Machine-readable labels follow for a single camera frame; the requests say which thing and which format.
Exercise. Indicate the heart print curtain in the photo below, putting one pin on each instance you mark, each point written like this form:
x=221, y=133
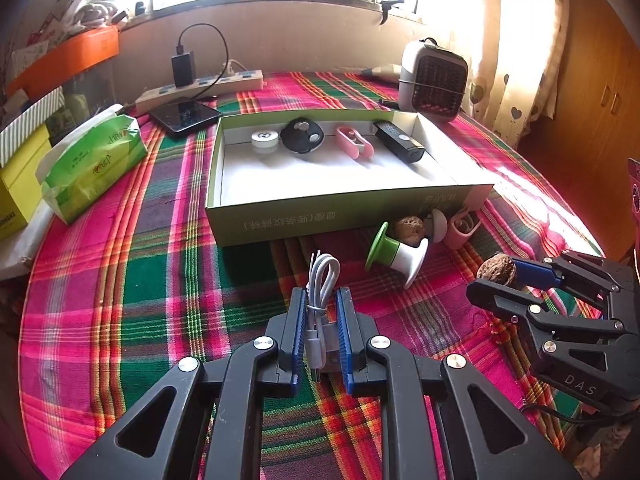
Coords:
x=520, y=35

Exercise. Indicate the glass tank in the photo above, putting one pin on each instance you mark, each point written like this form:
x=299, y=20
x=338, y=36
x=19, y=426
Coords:
x=95, y=85

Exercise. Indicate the black round device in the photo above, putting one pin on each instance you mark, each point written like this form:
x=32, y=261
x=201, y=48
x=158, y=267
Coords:
x=300, y=142

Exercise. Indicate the white egg-shaped object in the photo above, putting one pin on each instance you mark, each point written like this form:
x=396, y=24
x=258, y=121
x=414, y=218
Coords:
x=440, y=225

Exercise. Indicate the white plug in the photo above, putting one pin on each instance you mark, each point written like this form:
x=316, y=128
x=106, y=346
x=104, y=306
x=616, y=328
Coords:
x=232, y=67

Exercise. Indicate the black phone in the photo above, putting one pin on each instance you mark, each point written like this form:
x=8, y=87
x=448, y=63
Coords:
x=185, y=117

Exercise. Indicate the green white spool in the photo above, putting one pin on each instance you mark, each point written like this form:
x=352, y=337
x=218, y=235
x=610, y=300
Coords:
x=400, y=255

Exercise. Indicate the white flat box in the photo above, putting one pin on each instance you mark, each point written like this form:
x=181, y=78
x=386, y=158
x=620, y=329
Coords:
x=20, y=255

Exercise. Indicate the white power strip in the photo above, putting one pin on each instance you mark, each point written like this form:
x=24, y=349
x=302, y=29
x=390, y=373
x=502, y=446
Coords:
x=240, y=80

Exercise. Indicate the yellow box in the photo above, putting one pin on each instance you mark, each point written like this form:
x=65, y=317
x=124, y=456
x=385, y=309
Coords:
x=20, y=185

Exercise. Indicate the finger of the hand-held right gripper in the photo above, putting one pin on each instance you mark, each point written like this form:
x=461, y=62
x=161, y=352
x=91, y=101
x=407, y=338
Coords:
x=535, y=272
x=500, y=300

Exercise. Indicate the green white cardboard box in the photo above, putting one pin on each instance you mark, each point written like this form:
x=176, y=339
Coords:
x=300, y=220

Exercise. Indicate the striped box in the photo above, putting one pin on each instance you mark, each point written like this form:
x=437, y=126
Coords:
x=30, y=115

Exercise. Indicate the plaid tablecloth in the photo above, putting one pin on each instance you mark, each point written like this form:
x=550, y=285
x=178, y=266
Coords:
x=125, y=285

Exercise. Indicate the orange box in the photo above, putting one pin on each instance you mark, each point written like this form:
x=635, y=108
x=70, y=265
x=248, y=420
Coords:
x=75, y=52

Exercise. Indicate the wooden wardrobe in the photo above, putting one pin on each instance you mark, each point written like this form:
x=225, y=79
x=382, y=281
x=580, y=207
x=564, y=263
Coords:
x=590, y=110

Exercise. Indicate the small grey heater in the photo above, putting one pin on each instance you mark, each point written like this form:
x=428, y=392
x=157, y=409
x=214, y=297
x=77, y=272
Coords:
x=440, y=85

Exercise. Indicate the white plastic bag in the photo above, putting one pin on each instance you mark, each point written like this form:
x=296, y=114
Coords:
x=90, y=5

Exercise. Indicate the black charger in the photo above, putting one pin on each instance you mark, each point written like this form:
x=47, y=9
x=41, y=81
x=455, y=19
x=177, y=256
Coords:
x=182, y=70

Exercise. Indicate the white pointed tube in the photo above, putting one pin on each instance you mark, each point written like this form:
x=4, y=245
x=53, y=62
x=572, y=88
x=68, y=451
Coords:
x=385, y=72

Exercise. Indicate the small white jar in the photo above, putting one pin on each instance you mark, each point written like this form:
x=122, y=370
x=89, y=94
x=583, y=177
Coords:
x=265, y=142

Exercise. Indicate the brown walnut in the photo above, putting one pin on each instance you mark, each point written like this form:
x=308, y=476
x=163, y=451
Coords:
x=495, y=269
x=410, y=230

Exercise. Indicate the black rectangular device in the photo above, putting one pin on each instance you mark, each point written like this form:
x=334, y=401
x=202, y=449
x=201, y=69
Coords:
x=400, y=142

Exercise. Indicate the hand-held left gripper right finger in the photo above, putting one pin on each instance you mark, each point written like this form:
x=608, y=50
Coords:
x=344, y=330

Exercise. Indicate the green tissue pack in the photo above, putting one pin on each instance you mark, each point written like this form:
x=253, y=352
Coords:
x=95, y=165

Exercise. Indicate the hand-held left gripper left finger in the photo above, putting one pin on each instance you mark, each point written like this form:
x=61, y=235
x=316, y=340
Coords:
x=300, y=330

